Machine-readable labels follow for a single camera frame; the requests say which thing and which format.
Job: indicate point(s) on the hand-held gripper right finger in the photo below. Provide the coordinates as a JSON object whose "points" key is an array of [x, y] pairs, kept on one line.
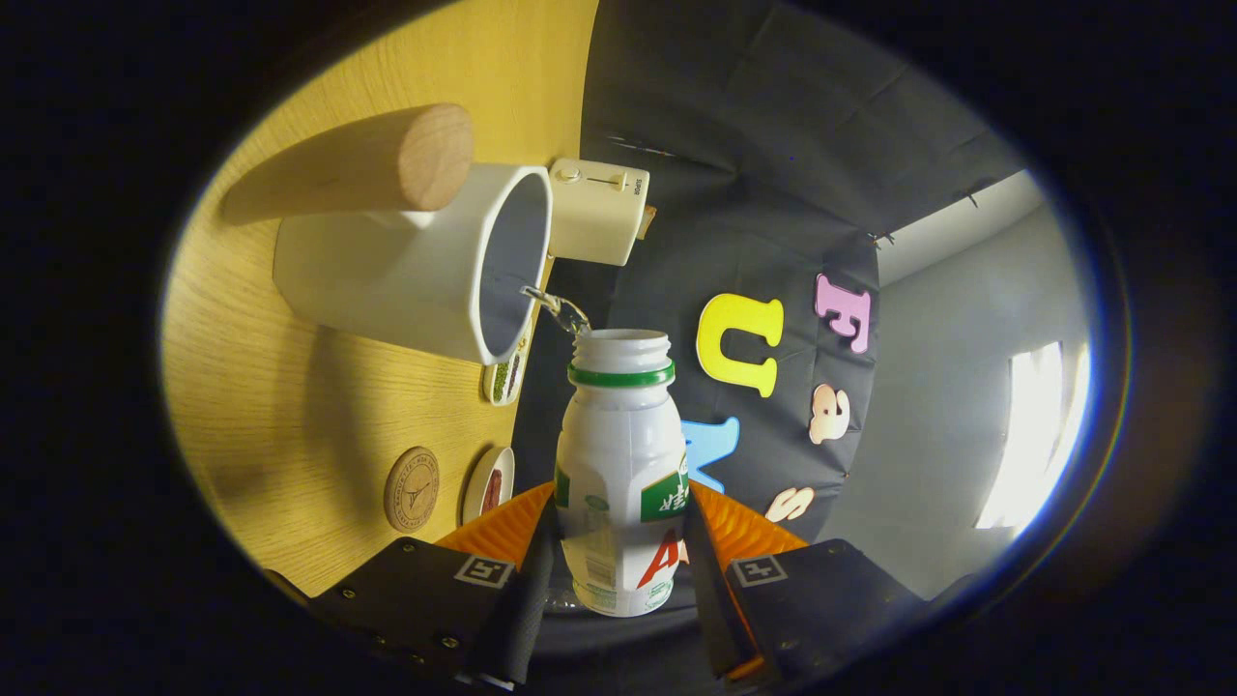
{"points": [[705, 619]]}

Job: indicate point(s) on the white divided condiment tray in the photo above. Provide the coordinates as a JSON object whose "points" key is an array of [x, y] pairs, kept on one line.
{"points": [[503, 379]]}

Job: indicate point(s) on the round wooden coaster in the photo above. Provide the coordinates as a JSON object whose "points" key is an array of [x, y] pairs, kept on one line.
{"points": [[412, 489]]}

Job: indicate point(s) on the white juice bottle green label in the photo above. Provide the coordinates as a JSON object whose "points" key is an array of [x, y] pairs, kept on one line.
{"points": [[618, 454]]}

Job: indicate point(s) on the black backdrop cloth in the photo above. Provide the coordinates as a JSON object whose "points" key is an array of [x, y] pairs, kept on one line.
{"points": [[754, 145]]}

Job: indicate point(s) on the wooden table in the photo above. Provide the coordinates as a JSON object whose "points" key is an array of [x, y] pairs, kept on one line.
{"points": [[290, 435]]}

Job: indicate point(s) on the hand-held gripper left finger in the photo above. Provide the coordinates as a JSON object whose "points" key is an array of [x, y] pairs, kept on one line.
{"points": [[527, 619]]}

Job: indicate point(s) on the bread slice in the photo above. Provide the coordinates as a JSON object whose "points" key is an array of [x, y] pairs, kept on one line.
{"points": [[646, 222]]}

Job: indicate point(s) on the cream toaster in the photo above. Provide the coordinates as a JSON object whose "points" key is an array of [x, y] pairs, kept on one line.
{"points": [[594, 217]]}

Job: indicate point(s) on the red meat slice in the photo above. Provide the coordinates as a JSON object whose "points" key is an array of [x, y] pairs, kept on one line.
{"points": [[492, 490]]}

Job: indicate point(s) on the round white plate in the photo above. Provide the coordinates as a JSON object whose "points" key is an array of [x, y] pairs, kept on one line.
{"points": [[474, 493]]}

